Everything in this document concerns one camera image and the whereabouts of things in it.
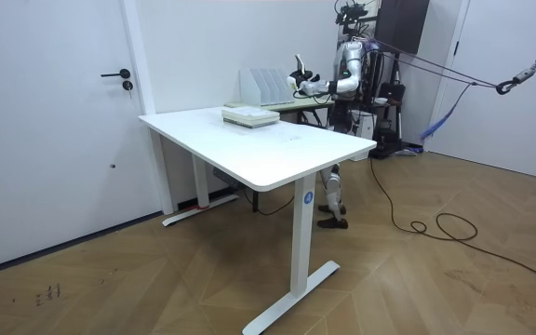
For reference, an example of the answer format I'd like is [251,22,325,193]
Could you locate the black desk power cable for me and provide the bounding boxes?
[241,185,296,217]

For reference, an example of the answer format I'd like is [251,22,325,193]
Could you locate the white file holder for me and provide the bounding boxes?
[238,68,296,108]

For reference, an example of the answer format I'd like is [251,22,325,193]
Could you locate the black equipment stand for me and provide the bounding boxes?
[368,51,409,160]

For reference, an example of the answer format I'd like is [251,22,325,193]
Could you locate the black door handle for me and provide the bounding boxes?
[100,68,132,80]

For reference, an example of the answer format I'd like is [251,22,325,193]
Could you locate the pale green book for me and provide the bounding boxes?
[222,115,281,130]

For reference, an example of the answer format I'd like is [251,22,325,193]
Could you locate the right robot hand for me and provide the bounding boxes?
[288,54,321,92]

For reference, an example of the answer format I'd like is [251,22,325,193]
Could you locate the white door with black handle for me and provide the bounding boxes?
[0,0,163,276]

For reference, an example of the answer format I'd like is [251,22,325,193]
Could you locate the plain white door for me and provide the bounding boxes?
[424,0,536,181]

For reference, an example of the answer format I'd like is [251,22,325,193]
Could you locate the black floor cable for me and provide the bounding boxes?
[368,156,536,309]

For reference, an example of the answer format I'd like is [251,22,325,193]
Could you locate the white standing desk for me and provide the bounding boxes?
[138,105,379,335]

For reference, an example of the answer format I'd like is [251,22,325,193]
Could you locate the robot legs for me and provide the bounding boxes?
[316,100,361,230]

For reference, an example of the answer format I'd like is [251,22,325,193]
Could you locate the cable bundle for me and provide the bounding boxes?
[363,30,536,141]

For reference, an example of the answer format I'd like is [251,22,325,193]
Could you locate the white box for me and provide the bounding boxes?
[349,110,377,162]

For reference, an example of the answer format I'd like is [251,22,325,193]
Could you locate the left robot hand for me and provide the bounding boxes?
[296,78,331,98]

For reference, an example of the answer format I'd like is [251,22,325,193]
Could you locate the robot body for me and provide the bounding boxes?
[330,0,386,106]

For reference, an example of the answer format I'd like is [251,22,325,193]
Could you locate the pale green topped desk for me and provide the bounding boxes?
[223,96,337,129]

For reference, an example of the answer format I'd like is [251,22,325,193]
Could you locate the black wall cabinet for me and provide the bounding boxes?
[373,0,431,55]

